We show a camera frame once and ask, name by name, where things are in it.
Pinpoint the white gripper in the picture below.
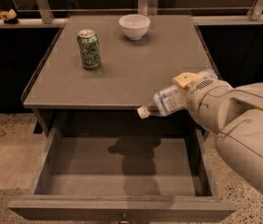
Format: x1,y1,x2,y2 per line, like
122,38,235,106
173,72,233,133

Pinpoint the metal railing frame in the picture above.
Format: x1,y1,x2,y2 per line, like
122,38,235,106
0,0,263,30

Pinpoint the white ceramic bowl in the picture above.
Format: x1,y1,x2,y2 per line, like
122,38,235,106
118,14,150,40

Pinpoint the blue plastic water bottle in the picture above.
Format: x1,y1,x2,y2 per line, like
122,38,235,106
137,69,218,119

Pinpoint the open grey top drawer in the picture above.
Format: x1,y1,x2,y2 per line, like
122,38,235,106
8,129,236,224

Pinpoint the green soda can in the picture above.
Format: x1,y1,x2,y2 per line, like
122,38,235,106
77,29,101,70

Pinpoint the grey cabinet with counter top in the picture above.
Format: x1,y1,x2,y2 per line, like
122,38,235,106
22,15,216,133

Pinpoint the yellow object on ledge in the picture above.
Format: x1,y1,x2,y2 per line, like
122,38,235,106
0,9,19,23

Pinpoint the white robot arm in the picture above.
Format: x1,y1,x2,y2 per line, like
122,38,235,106
173,69,263,195

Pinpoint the metal drawer knob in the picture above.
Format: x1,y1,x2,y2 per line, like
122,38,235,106
118,213,132,224

